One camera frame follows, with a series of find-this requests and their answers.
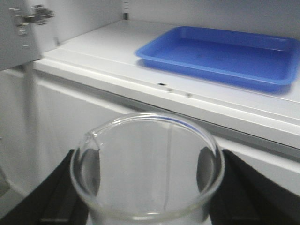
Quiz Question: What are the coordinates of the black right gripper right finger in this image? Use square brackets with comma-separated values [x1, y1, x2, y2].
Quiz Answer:
[210, 150, 300, 225]

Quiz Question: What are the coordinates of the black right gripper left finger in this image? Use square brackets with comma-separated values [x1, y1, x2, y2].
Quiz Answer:
[0, 150, 88, 225]

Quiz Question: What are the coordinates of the clear glass beaker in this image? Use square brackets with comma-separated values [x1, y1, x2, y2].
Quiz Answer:
[70, 112, 225, 225]

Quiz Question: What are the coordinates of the white cabinet shelf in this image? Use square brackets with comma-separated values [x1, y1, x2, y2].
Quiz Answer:
[34, 20, 300, 148]

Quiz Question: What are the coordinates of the grey cabinet door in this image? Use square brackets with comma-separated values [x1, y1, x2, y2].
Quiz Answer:
[0, 0, 40, 71]

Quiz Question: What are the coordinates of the metal cabinet door hinge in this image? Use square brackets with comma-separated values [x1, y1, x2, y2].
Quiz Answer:
[9, 5, 54, 36]

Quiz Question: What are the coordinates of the blue plastic tray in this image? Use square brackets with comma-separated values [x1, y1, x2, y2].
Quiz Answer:
[136, 26, 300, 92]

